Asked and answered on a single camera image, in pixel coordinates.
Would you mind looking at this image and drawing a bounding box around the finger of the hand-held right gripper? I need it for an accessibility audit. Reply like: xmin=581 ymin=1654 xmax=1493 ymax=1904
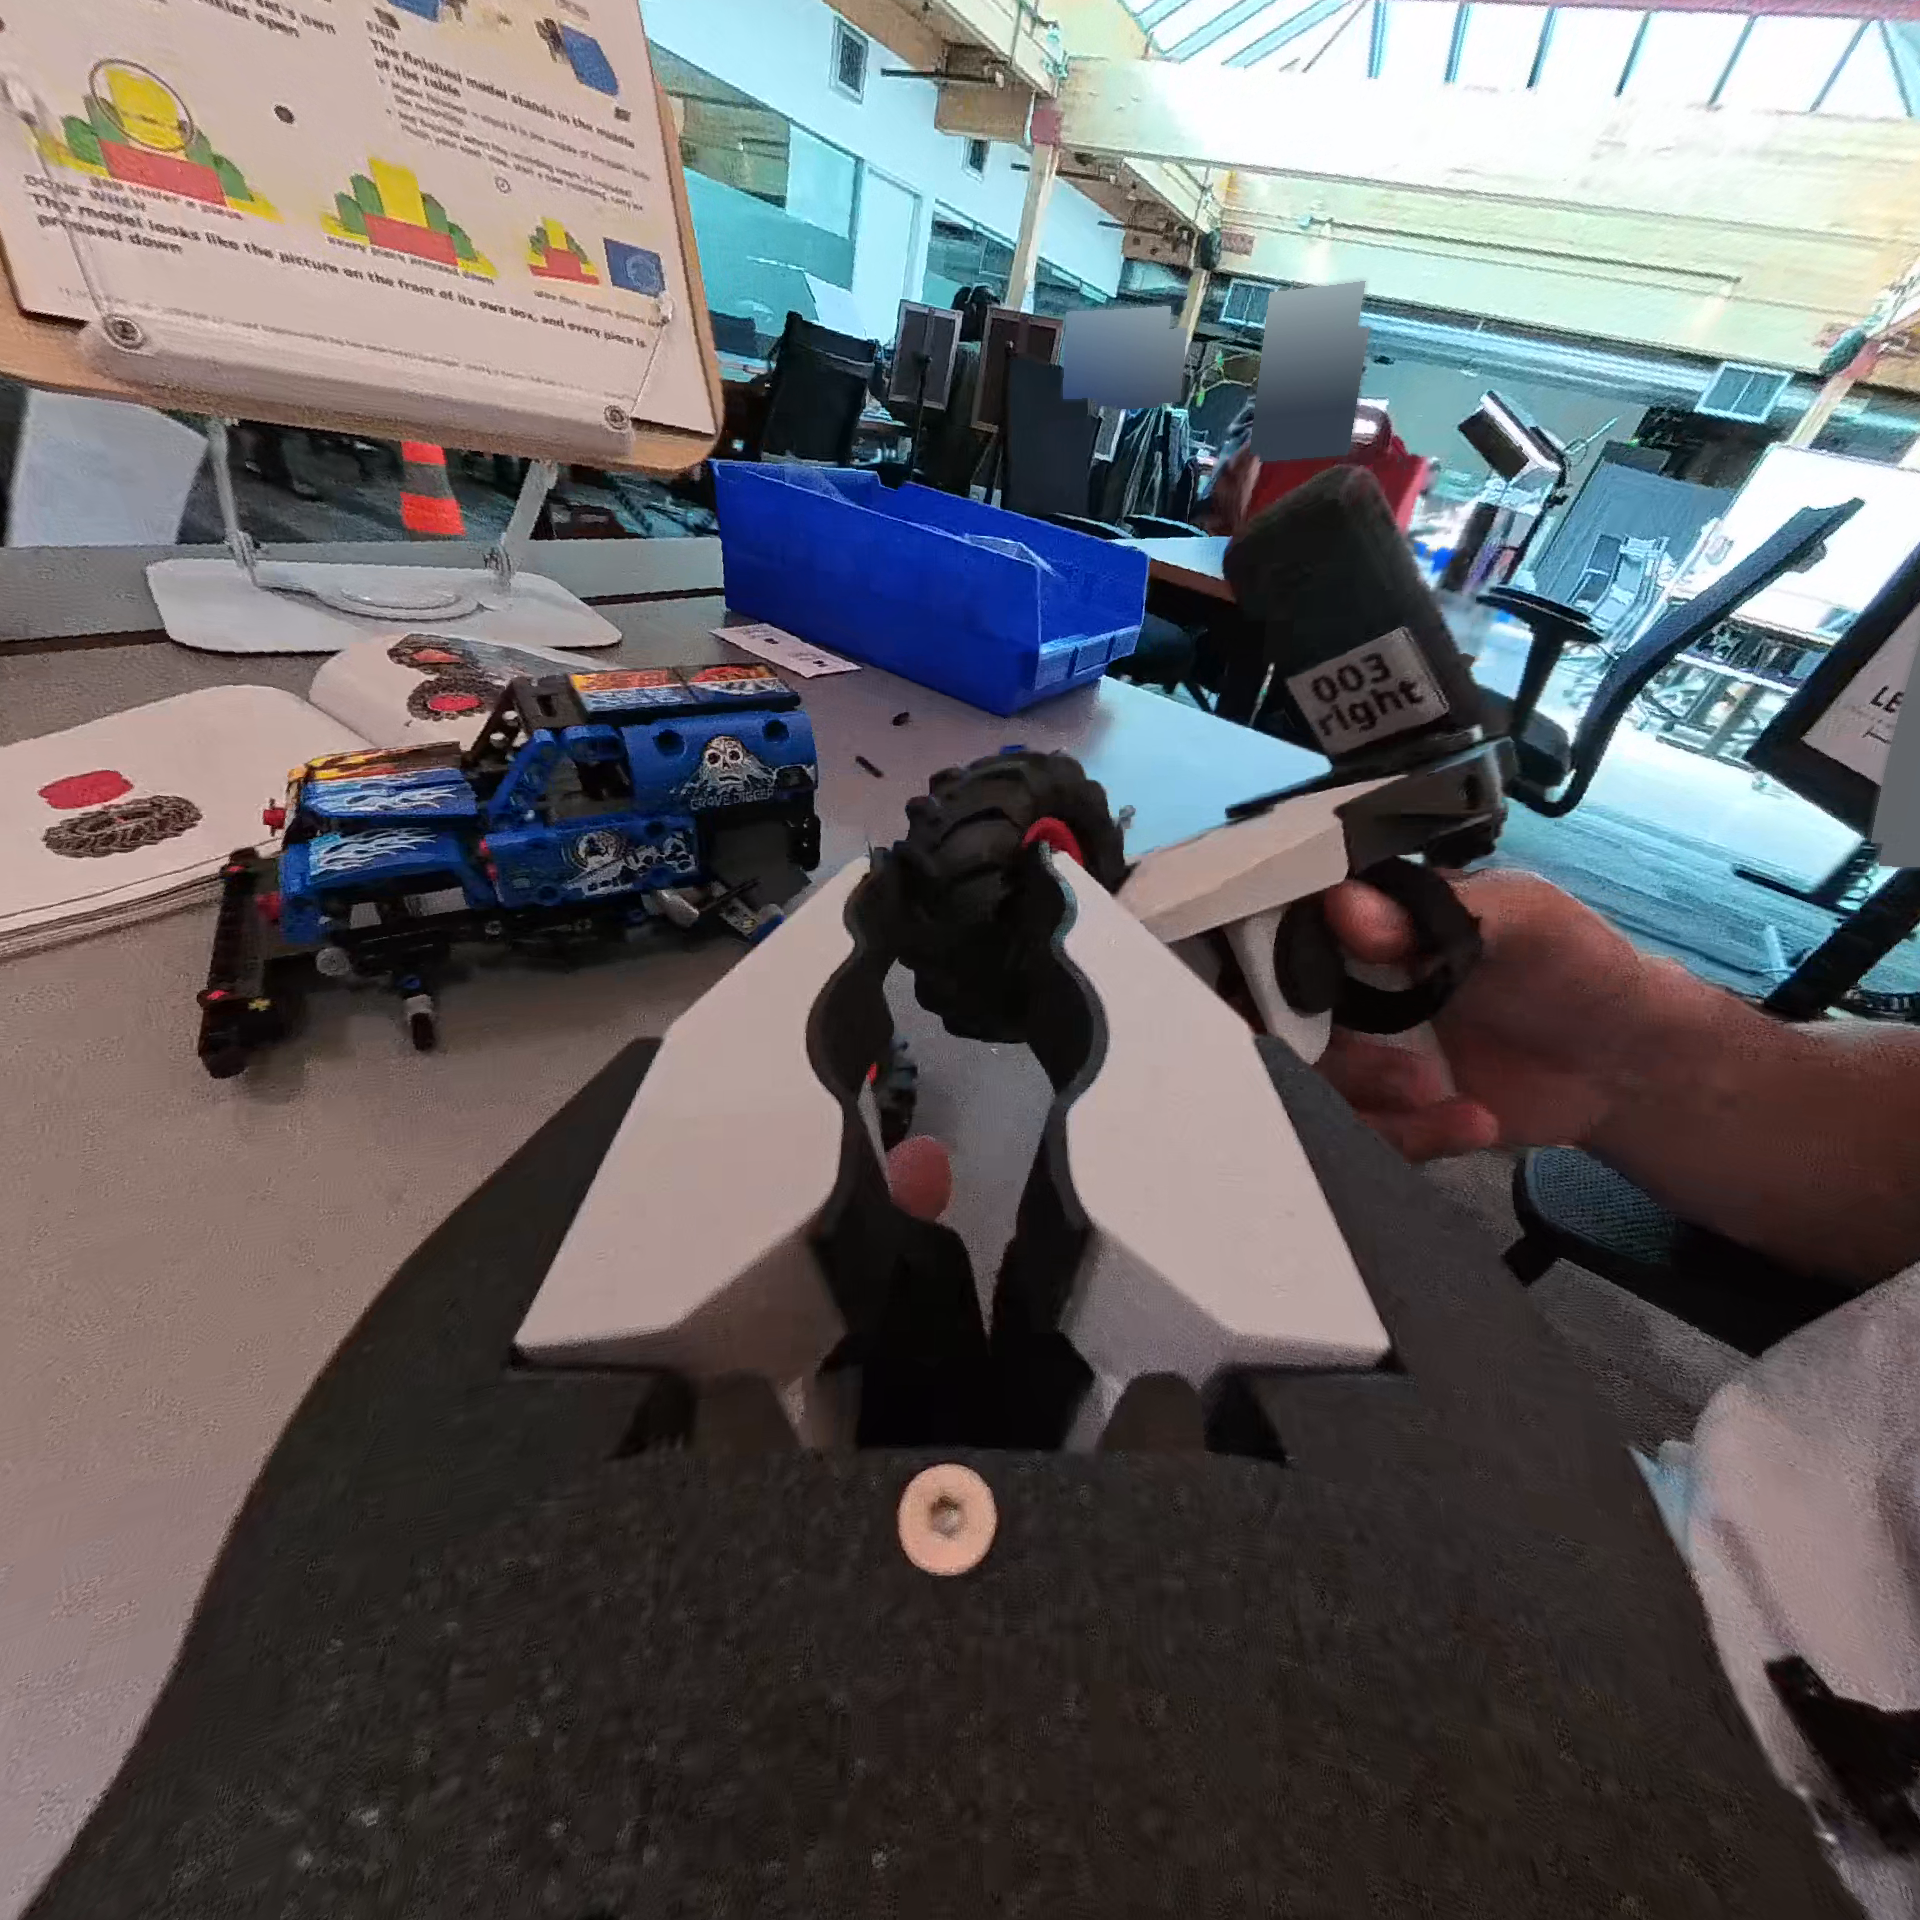
xmin=1118 ymin=776 xmax=1401 ymax=952

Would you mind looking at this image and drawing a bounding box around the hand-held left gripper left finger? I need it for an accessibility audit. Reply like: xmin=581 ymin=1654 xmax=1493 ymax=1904
xmin=515 ymin=857 xmax=993 ymax=1450

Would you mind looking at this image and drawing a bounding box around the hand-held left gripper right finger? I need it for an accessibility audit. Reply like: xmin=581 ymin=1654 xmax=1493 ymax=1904
xmin=982 ymin=856 xmax=1396 ymax=1450

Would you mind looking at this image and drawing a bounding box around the person's right forearm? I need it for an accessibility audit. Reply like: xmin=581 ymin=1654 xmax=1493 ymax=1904
xmin=1590 ymin=972 xmax=1920 ymax=1287

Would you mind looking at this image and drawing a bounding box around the person's right hand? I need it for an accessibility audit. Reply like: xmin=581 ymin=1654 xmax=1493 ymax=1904
xmin=1317 ymin=866 xmax=1653 ymax=1168

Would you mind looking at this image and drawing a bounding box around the red bag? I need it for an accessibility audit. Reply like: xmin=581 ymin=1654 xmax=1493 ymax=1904
xmin=1200 ymin=408 xmax=1438 ymax=531

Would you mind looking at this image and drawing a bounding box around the wooden table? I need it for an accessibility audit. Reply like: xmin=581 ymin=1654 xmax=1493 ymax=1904
xmin=1118 ymin=532 xmax=1249 ymax=607

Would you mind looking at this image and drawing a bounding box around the blue toy brick truck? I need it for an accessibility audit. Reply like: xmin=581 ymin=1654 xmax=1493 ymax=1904
xmin=195 ymin=662 xmax=825 ymax=1081

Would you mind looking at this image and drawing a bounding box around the dark monitor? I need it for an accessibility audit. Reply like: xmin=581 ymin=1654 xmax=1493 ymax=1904
xmin=974 ymin=307 xmax=1068 ymax=442
xmin=884 ymin=297 xmax=965 ymax=417

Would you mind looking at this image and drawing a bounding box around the blue plastic bin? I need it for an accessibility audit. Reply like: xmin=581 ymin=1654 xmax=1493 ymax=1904
xmin=710 ymin=457 xmax=1151 ymax=721

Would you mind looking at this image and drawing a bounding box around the blue mesh chair seat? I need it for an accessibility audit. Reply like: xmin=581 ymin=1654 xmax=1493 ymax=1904
xmin=1503 ymin=1144 xmax=1869 ymax=1356

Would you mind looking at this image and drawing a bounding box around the white paper label strip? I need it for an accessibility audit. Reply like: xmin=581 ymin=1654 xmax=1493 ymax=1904
xmin=710 ymin=623 xmax=864 ymax=682

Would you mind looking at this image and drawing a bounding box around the black framed sign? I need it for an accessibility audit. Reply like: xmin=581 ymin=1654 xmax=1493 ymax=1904
xmin=1739 ymin=544 xmax=1920 ymax=1022

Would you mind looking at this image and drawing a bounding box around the black high-back chair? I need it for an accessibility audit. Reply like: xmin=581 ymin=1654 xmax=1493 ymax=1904
xmin=757 ymin=311 xmax=884 ymax=470

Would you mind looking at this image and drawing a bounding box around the clear acrylic stand base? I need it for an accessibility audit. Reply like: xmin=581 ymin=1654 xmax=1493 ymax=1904
xmin=143 ymin=422 xmax=627 ymax=656

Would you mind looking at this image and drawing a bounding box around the open instruction booklet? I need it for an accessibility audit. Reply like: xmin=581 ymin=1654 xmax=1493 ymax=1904
xmin=0 ymin=631 xmax=605 ymax=962

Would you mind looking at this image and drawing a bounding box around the person's white shirt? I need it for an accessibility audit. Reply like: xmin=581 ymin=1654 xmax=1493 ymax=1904
xmin=1640 ymin=1272 xmax=1920 ymax=1920

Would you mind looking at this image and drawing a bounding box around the instruction sheet board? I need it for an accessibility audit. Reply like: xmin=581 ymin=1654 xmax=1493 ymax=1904
xmin=0 ymin=0 xmax=727 ymax=476

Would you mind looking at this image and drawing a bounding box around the black strap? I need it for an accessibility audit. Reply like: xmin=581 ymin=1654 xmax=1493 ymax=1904
xmin=1765 ymin=1654 xmax=1920 ymax=1856

